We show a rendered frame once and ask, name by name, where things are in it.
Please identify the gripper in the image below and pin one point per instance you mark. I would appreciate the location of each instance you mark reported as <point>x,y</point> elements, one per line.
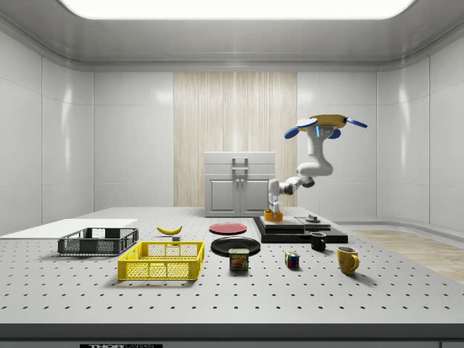
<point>276,208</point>

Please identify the yellow bowl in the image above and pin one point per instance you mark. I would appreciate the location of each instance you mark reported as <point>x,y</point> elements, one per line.
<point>273,217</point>

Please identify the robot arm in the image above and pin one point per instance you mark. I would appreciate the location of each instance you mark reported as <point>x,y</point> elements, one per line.
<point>317,166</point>

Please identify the red plate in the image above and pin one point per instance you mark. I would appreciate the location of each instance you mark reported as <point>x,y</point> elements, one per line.
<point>227,228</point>

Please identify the white cabinet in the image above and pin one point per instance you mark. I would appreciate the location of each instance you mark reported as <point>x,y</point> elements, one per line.
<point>224,195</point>

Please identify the black mug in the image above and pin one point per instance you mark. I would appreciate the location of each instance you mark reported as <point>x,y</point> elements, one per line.
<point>317,242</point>

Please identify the puzzle cube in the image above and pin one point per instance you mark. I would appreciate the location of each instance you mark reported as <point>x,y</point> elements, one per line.
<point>292,260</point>

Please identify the black stove with white panels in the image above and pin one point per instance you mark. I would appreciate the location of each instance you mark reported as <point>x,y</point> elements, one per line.
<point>326,237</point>

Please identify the black plate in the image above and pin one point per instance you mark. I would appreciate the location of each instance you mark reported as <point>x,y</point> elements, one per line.
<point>224,244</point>

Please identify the flat-sided can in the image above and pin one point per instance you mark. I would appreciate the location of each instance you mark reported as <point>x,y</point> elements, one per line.
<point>239,260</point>

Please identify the yellow mug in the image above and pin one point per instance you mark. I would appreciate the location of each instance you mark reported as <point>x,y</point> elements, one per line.
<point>346,261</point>

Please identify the banana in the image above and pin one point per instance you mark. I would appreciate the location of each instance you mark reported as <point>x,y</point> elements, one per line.
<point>169,231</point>

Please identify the yellow basket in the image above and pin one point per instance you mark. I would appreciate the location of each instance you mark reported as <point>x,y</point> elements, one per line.
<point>159,270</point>

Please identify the dark grey basket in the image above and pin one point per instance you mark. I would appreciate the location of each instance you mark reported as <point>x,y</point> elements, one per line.
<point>72,246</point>

